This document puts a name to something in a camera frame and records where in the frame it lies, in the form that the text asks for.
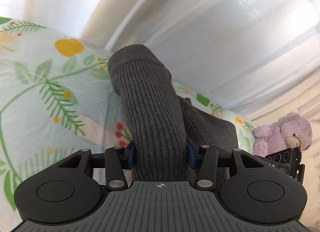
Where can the purple plush teddy bear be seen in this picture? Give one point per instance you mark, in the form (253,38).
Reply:
(294,132)

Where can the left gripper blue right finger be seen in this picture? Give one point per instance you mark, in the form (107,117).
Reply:
(203,160)

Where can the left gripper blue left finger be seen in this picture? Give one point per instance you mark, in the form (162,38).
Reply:
(116,161)

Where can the white sheer curtain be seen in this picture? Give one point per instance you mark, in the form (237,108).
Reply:
(250,56)

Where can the floral print bed sheet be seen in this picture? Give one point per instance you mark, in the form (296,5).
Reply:
(56,98)

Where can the dark grey ribbed knit sweater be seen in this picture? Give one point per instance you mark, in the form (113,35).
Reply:
(159,120)

